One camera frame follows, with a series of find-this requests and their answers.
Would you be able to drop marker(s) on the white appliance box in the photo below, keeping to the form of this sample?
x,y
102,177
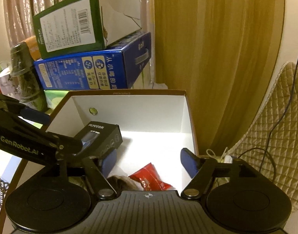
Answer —
x,y
8,84

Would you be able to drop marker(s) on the blue milk carton box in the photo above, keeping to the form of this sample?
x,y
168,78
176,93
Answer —
x,y
123,65

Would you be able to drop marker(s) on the leopard hair claw clip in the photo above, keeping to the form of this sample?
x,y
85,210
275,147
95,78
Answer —
x,y
3,190

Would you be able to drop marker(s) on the light green tissue box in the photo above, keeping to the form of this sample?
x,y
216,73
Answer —
x,y
54,97

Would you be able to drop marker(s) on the red snack packet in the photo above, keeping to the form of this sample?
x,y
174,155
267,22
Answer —
x,y
150,179

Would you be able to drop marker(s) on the brown hair scrunchie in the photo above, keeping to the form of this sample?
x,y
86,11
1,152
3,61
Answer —
x,y
122,183

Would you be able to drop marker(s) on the black shaver box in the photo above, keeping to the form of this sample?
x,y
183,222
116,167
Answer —
x,y
98,139

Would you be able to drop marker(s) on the brown white storage box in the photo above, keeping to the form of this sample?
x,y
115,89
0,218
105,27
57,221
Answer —
x,y
155,125

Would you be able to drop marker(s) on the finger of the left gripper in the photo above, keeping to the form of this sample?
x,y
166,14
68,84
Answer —
x,y
34,115

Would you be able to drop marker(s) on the quilted chair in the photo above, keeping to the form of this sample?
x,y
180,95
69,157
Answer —
x,y
271,143

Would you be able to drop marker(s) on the dark stacked pots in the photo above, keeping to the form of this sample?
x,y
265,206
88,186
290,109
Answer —
x,y
23,70

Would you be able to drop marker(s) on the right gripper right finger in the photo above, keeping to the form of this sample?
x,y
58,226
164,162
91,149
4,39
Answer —
x,y
203,171

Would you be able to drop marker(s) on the green top box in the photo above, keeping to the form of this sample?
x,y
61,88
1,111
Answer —
x,y
72,26

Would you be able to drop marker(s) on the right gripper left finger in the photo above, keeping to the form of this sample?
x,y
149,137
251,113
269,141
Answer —
x,y
97,170

